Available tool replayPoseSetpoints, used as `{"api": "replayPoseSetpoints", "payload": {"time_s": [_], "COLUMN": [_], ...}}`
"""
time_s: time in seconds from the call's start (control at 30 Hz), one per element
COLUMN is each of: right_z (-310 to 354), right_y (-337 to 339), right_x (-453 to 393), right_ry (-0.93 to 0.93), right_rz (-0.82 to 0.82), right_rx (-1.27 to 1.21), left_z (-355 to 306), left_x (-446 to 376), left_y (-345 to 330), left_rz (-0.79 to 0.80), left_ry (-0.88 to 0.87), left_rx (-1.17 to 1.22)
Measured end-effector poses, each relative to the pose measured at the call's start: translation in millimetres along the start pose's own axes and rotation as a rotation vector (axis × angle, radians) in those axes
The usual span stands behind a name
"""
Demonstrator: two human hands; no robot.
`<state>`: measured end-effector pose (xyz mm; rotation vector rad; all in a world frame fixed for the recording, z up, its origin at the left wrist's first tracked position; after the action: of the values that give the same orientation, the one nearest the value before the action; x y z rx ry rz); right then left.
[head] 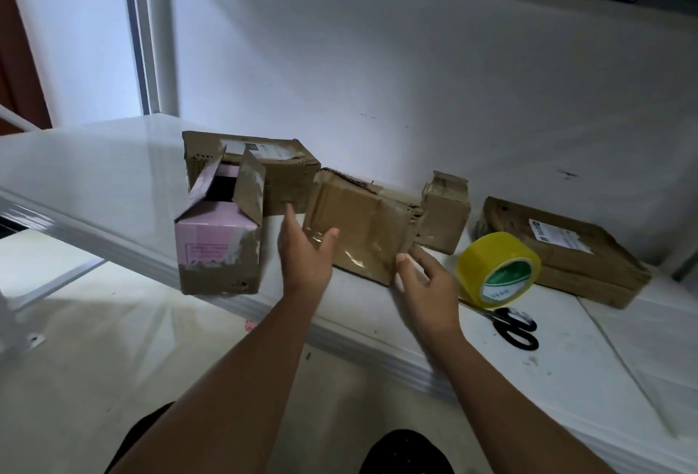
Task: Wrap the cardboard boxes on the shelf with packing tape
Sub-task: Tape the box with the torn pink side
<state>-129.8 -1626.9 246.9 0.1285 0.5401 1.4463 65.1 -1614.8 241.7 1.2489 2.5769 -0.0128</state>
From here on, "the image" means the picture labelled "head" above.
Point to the person's left forearm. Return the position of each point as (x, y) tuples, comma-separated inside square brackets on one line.
[(218, 392)]

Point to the red-brown door frame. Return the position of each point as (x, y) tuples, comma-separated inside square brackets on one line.
[(20, 53)]

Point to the person's black trousers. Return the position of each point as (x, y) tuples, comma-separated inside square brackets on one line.
[(406, 452)]

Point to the perforated white metal rack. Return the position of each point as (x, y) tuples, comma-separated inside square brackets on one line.
[(22, 294)]

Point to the yellow tape roll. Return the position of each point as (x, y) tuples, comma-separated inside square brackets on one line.
[(480, 255)]

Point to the small cardboard box red label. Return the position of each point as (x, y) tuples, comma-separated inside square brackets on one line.
[(445, 212)]

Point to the person's left hand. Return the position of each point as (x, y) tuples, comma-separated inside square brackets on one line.
[(305, 261)]

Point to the pink carton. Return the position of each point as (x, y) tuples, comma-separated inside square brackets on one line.
[(218, 245)]

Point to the person's right hand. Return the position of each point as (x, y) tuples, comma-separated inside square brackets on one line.
[(431, 299)]

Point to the long cardboard box white label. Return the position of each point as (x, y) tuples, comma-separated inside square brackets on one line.
[(284, 174)]

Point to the corrugated cardboard box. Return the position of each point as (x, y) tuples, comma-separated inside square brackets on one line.
[(365, 223)]

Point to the person's right forearm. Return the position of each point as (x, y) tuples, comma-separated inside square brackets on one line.
[(502, 414)]

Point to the white metal shelf rack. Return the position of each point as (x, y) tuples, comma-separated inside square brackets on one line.
[(98, 184)]

